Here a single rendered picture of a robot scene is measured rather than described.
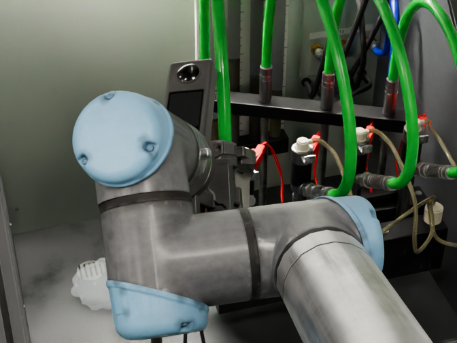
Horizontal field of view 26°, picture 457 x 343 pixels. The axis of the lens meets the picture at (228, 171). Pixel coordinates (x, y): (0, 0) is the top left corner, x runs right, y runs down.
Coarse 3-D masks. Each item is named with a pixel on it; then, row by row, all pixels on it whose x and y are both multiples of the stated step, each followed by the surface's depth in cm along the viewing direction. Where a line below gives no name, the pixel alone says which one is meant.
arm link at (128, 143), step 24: (120, 96) 76; (144, 96) 78; (96, 120) 76; (120, 120) 76; (144, 120) 75; (168, 120) 78; (96, 144) 76; (120, 144) 75; (144, 144) 75; (168, 144) 77; (192, 144) 83; (96, 168) 76; (120, 168) 75; (144, 168) 75; (168, 168) 78; (192, 168) 84; (120, 192) 77; (144, 192) 77
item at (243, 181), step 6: (240, 168) 102; (240, 174) 103; (246, 174) 105; (252, 174) 107; (240, 180) 103; (246, 180) 106; (240, 186) 103; (246, 186) 106; (246, 192) 105; (246, 198) 105; (246, 204) 105
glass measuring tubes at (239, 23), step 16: (224, 0) 145; (240, 0) 144; (256, 0) 144; (288, 0) 148; (240, 16) 145; (256, 16) 146; (240, 32) 147; (256, 32) 147; (240, 48) 151; (256, 48) 149; (272, 48) 151; (240, 64) 153; (256, 64) 151; (272, 64) 152; (240, 80) 154; (256, 80) 153; (272, 80) 154; (240, 128) 160; (256, 128) 158; (272, 128) 160; (240, 144) 159; (256, 144) 160; (272, 144) 160
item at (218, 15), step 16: (208, 0) 135; (208, 16) 137; (224, 16) 105; (208, 32) 139; (224, 32) 104; (208, 48) 140; (224, 48) 103; (224, 64) 103; (224, 80) 103; (224, 96) 103; (224, 112) 103; (224, 128) 104
